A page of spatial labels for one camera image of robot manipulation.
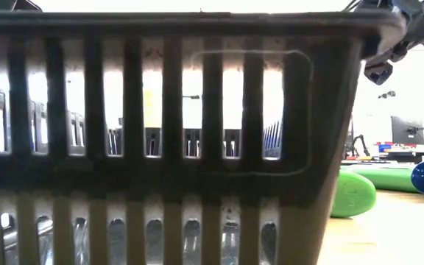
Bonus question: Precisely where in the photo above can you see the green travel shampoo bottle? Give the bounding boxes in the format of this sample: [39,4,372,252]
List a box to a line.
[340,164,421,194]
[330,171,378,219]

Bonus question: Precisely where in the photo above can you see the black computer monitor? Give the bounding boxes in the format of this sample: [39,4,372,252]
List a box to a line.
[390,116,424,146]

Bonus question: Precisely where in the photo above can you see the red storage bins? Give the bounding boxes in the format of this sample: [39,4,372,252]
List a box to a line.
[375,141,417,149]

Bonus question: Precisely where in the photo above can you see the black office desk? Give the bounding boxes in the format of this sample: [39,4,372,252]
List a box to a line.
[381,149,424,165]

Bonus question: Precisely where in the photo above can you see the wipes canister with white lid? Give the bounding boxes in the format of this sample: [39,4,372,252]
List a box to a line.
[142,88,162,129]

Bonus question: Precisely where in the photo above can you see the black slotted plastic basket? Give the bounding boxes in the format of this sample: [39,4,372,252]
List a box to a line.
[0,10,406,265]

